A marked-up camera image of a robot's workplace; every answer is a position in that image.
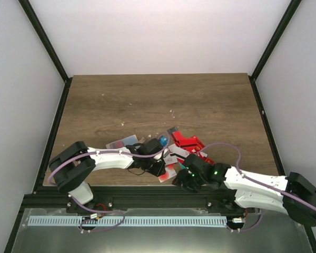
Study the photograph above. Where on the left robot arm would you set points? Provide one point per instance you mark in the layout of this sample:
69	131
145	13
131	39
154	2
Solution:
72	166

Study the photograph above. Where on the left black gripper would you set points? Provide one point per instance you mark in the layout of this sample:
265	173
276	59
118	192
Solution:
158	171

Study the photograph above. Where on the beige leather card holder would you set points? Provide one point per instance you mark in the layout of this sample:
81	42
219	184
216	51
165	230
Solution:
130	140

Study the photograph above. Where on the blue card upper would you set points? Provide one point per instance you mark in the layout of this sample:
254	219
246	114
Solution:
164	140

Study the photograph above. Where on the black aluminium frame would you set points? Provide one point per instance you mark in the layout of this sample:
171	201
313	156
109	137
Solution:
48	197

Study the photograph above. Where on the red gold card middle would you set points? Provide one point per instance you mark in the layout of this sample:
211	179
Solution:
204	157

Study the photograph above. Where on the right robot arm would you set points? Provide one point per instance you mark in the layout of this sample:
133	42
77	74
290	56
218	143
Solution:
292	195

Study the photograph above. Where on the white black red card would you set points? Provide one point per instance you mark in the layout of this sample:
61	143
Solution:
174	154

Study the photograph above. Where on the light blue slotted cable duct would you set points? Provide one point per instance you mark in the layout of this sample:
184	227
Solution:
129	221

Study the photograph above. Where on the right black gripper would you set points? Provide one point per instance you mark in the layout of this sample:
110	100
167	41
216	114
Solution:
182	179

